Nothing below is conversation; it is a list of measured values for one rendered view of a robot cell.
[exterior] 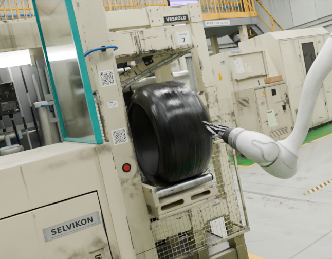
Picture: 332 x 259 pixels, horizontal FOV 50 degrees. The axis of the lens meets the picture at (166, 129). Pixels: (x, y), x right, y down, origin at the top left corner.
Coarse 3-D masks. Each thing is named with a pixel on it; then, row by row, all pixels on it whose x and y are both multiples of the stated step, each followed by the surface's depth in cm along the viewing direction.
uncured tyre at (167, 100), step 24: (144, 96) 180; (168, 96) 176; (192, 96) 179; (144, 120) 218; (168, 120) 169; (192, 120) 173; (144, 144) 219; (168, 144) 169; (192, 144) 173; (144, 168) 202; (168, 168) 175; (192, 168) 179
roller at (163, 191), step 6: (204, 174) 191; (210, 174) 191; (186, 180) 186; (192, 180) 186; (198, 180) 187; (204, 180) 188; (210, 180) 191; (168, 186) 181; (174, 186) 182; (180, 186) 183; (186, 186) 184; (192, 186) 186; (162, 192) 178; (168, 192) 180; (174, 192) 182
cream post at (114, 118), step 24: (72, 0) 175; (96, 0) 173; (96, 24) 173; (96, 72) 173; (96, 96) 175; (120, 96) 178; (120, 120) 177; (120, 144) 177; (120, 168) 177; (144, 216) 182; (144, 240) 182
